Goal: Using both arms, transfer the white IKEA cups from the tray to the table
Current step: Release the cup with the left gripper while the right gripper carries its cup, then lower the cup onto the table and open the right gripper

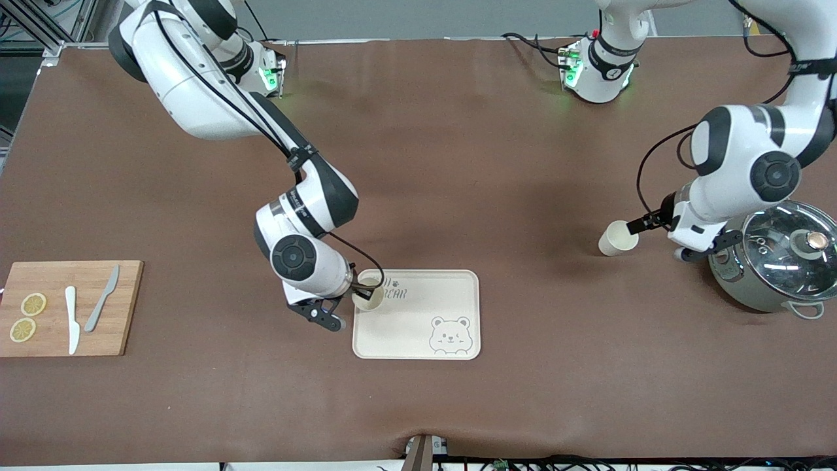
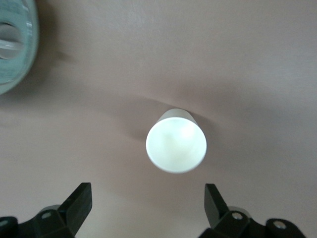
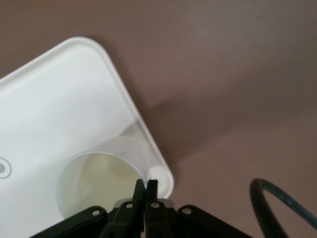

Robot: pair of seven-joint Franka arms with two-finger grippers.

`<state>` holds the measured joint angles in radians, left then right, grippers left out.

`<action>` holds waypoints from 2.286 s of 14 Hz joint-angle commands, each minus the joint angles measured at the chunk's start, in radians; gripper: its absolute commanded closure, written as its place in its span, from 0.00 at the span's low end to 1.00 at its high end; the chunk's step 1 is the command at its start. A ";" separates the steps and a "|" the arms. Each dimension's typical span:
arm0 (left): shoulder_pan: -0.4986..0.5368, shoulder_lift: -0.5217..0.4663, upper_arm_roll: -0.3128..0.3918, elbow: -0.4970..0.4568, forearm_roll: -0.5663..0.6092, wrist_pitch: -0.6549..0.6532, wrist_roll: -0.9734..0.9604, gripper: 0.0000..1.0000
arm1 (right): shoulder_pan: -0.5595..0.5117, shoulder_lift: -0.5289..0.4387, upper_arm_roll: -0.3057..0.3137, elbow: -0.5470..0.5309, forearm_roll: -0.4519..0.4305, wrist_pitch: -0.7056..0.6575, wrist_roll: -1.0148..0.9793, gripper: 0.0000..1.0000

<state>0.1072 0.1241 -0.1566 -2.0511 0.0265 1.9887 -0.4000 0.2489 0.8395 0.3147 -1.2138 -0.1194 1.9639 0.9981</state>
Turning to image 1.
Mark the brown camera mount bar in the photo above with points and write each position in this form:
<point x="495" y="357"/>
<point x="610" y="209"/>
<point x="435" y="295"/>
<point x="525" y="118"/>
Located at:
<point x="418" y="454"/>

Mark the grey plastic knife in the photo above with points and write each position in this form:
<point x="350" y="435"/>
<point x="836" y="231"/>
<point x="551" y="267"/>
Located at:
<point x="98" y="307"/>

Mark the silver clamp block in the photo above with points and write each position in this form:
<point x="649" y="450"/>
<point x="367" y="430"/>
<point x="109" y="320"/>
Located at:
<point x="439" y="447"/>

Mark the brown table mat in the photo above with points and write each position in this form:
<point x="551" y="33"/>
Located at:
<point x="458" y="163"/>

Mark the aluminium frame with black struts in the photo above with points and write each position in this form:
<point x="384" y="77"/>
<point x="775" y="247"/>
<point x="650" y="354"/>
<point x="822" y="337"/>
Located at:
<point x="39" y="26"/>

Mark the lemon slice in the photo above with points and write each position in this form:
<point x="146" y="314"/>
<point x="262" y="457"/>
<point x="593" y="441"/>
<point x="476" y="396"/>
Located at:
<point x="22" y="330"/>
<point x="33" y="305"/>

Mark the white plastic cup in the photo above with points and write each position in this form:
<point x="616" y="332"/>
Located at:
<point x="373" y="303"/>
<point x="611" y="246"/>

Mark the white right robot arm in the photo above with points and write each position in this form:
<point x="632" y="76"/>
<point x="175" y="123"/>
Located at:
<point x="196" y="98"/>

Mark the grey-green electric cooking pot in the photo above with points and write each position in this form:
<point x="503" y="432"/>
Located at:
<point x="732" y="281"/>

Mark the cream bear print tray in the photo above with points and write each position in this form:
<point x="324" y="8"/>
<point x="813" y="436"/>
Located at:
<point x="405" y="333"/>

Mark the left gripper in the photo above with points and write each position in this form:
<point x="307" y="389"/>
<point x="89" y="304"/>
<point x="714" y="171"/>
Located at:
<point x="656" y="218"/>

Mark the glass pot lid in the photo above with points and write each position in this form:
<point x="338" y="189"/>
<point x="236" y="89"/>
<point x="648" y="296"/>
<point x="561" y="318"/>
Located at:
<point x="771" y="252"/>

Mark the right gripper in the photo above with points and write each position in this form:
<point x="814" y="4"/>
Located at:
<point x="355" y="286"/>

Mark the white plastic knife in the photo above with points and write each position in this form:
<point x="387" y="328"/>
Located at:
<point x="72" y="320"/>

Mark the bamboo cutting board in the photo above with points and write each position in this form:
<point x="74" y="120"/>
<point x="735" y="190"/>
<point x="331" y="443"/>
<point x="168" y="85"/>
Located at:
<point x="52" y="278"/>

